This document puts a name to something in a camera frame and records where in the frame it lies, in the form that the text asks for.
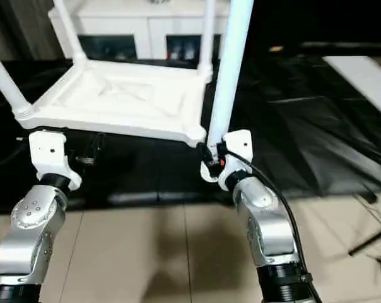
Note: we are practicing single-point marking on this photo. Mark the white plastic table top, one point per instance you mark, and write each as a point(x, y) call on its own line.
point(114, 104)

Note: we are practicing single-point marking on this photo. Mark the white plastic table leg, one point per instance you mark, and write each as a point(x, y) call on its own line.
point(67, 31)
point(207, 38)
point(6, 82)
point(228, 69)

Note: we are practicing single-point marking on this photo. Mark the black mat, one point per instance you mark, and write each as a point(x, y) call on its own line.
point(304, 142)

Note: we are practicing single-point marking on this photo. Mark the small yellow tag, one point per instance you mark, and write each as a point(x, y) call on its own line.
point(276, 49)

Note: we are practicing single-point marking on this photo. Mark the grey curtain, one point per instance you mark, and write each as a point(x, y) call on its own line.
point(20, 31)

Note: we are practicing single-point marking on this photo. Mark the white cabinet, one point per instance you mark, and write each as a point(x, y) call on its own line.
point(130, 22)

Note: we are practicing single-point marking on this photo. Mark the white flat board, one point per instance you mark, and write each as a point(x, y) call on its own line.
point(361, 82)

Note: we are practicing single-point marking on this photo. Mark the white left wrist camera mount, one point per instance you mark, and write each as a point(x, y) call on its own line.
point(48, 151)

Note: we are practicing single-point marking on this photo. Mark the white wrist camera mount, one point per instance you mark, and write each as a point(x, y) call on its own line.
point(48, 151)
point(239, 145)

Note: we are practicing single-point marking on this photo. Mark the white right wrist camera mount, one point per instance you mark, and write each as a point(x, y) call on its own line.
point(239, 145)

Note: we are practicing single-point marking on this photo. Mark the black metal table frame leg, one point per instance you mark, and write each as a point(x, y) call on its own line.
point(370, 241)

